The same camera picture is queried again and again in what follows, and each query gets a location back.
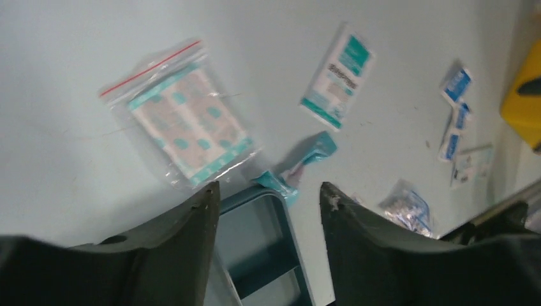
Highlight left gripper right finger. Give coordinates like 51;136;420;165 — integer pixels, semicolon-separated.
320;182;540;305

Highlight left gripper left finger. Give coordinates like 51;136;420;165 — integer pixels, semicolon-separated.
1;182;220;305

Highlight zip bag of bandages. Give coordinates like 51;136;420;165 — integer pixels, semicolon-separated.
98;38;262;191

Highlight yellow medicine kit box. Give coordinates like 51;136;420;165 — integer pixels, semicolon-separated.
500;40;540;155

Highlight cotton swabs bag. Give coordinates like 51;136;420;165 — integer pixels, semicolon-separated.
378;179;433;238

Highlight teal divided plastic tray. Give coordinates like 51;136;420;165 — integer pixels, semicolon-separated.
204;186;314;305

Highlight twisted teal wrapper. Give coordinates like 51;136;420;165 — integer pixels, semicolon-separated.
253;131;337;207

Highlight white flat labelled packet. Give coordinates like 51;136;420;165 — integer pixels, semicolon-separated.
450;144;494;189

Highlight teal gauze dressing packet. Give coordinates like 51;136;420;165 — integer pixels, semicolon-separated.
300;22;376;131

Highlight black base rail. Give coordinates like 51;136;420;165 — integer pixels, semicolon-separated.
440;180;540;245

